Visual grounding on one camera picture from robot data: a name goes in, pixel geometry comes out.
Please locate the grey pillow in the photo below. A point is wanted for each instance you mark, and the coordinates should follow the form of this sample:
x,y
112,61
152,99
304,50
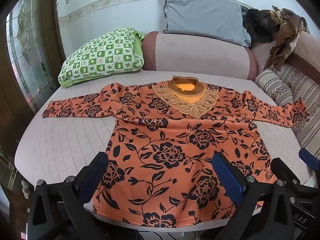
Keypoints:
x,y
205,17

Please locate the stained glass door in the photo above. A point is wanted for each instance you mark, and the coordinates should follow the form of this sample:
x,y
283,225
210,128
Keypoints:
x,y
27,60

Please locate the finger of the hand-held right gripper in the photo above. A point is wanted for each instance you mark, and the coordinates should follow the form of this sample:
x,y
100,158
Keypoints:
x,y
310,162
283,172

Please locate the striped floral cushion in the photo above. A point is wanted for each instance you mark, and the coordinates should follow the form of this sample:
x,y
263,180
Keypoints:
x,y
275,86

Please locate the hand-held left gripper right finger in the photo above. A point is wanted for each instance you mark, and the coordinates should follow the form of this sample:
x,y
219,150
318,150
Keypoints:
x,y
226,177

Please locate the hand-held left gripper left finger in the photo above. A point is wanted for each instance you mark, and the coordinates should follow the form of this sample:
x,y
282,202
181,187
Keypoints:
x,y
98,173

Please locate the pink bolster cushion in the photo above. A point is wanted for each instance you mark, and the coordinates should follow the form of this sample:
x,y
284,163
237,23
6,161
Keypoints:
x,y
197,55

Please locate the green checkered pillow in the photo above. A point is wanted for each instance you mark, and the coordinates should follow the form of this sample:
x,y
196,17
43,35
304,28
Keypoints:
x,y
100,55

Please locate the dark furry cloth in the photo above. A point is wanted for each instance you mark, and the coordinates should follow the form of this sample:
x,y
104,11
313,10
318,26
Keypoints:
x,y
257,25

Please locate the striped floral sofa cover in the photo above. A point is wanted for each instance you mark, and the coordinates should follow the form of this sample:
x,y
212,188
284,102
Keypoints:
x,y
303,100

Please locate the orange floral shirt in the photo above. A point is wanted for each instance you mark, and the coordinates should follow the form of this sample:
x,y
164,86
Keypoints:
x,y
172,135

